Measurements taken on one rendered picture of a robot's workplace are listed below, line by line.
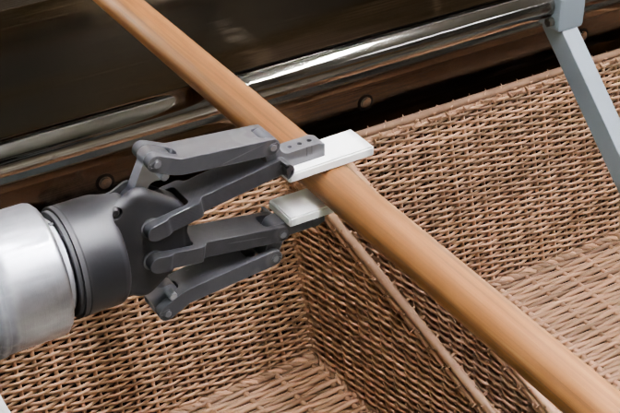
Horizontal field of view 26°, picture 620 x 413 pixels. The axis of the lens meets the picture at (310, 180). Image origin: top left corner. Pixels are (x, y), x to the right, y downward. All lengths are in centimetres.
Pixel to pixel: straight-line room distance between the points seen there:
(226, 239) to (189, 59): 22
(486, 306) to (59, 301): 26
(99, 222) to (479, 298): 24
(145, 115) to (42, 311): 29
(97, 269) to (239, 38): 76
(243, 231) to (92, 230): 12
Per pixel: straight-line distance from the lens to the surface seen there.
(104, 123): 107
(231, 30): 156
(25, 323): 84
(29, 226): 84
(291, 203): 95
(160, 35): 113
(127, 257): 86
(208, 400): 167
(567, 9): 130
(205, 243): 91
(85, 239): 85
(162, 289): 92
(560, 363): 78
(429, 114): 174
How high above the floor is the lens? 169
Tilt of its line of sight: 32 degrees down
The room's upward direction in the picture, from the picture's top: straight up
